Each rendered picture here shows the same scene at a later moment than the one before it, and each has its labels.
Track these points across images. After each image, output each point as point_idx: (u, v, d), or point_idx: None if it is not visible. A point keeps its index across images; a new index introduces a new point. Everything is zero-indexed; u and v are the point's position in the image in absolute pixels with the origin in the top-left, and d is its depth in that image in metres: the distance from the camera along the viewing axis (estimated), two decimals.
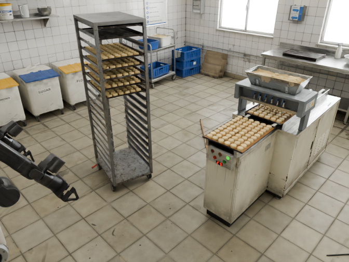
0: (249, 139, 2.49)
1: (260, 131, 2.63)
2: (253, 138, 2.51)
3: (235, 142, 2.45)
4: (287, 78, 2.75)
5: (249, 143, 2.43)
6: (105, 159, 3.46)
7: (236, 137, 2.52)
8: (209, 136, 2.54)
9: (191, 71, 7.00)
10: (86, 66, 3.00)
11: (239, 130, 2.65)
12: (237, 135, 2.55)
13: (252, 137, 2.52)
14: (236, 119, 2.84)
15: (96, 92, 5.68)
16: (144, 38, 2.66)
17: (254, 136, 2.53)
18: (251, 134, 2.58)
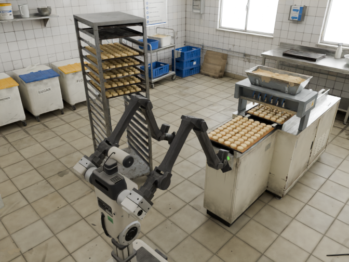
0: (249, 139, 2.49)
1: (260, 131, 2.63)
2: (253, 138, 2.51)
3: (235, 142, 2.45)
4: (287, 78, 2.75)
5: (249, 143, 2.43)
6: (105, 159, 3.46)
7: (236, 137, 2.52)
8: (209, 136, 2.54)
9: (191, 71, 7.00)
10: (86, 66, 3.00)
11: (239, 130, 2.65)
12: (237, 135, 2.55)
13: (252, 137, 2.52)
14: (236, 119, 2.84)
15: (96, 92, 5.68)
16: (144, 38, 2.66)
17: (254, 136, 2.53)
18: (251, 134, 2.58)
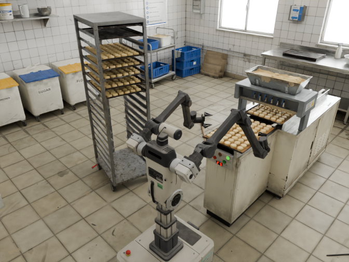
0: None
1: (260, 131, 2.63)
2: None
3: (235, 142, 2.45)
4: (287, 78, 2.75)
5: (249, 143, 2.43)
6: (105, 159, 3.46)
7: (236, 137, 2.52)
8: (209, 136, 2.54)
9: (191, 71, 7.00)
10: (86, 66, 3.00)
11: (239, 130, 2.65)
12: (237, 135, 2.55)
13: None
14: None
15: (96, 92, 5.68)
16: (144, 38, 2.66)
17: None
18: None
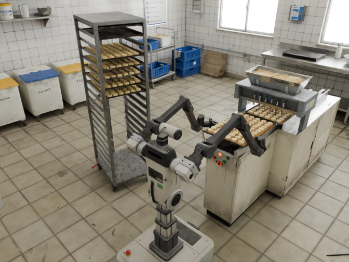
0: None
1: (261, 127, 2.61)
2: (253, 133, 2.49)
3: (236, 136, 2.43)
4: (287, 78, 2.75)
5: None
6: (105, 159, 3.46)
7: (236, 132, 2.50)
8: (210, 130, 2.52)
9: (191, 71, 7.00)
10: (86, 66, 3.00)
11: None
12: (238, 130, 2.53)
13: (252, 132, 2.50)
14: None
15: (96, 92, 5.68)
16: (144, 38, 2.66)
17: (254, 131, 2.52)
18: (251, 130, 2.56)
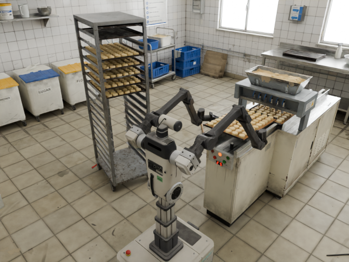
0: None
1: (262, 121, 2.58)
2: (254, 127, 2.46)
3: (236, 130, 2.39)
4: (287, 78, 2.75)
5: None
6: (105, 159, 3.46)
7: (237, 126, 2.47)
8: (210, 124, 2.49)
9: (191, 71, 7.00)
10: (86, 66, 3.00)
11: None
12: (239, 124, 2.50)
13: (253, 126, 2.47)
14: None
15: (96, 92, 5.68)
16: (144, 38, 2.66)
17: (255, 125, 2.49)
18: (252, 124, 2.53)
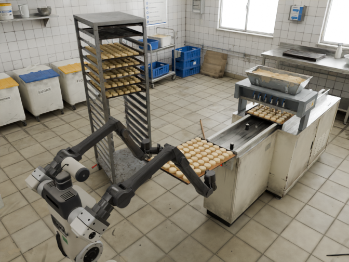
0: (201, 166, 2.02)
1: (218, 157, 2.16)
2: (206, 165, 2.04)
3: None
4: (287, 78, 2.75)
5: (199, 172, 1.95)
6: (105, 159, 3.46)
7: None
8: None
9: (191, 71, 7.00)
10: (86, 66, 3.00)
11: (192, 155, 2.18)
12: (188, 160, 2.08)
13: (205, 164, 2.05)
14: (192, 142, 2.37)
15: (96, 92, 5.68)
16: (144, 38, 2.66)
17: (207, 163, 2.06)
18: (204, 161, 2.11)
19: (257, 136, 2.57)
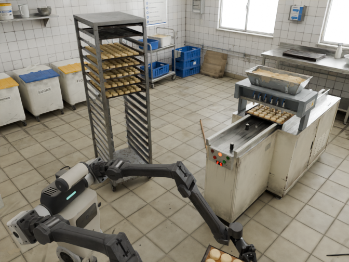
0: None
1: None
2: None
3: None
4: (287, 78, 2.75)
5: None
6: (105, 159, 3.46)
7: None
8: (210, 253, 1.37)
9: (191, 71, 7.00)
10: (86, 66, 3.00)
11: None
12: None
13: None
14: None
15: (96, 92, 5.68)
16: (144, 38, 2.66)
17: None
18: None
19: (257, 136, 2.57)
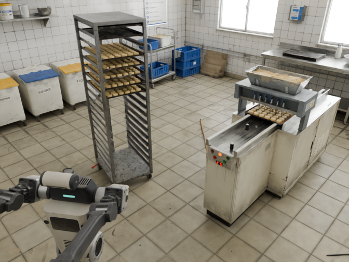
0: None
1: None
2: None
3: None
4: (287, 78, 2.75)
5: None
6: (105, 159, 3.46)
7: None
8: None
9: (191, 71, 7.00)
10: (86, 66, 3.00)
11: None
12: None
13: None
14: None
15: (96, 92, 5.68)
16: (144, 38, 2.66)
17: None
18: None
19: (257, 136, 2.57)
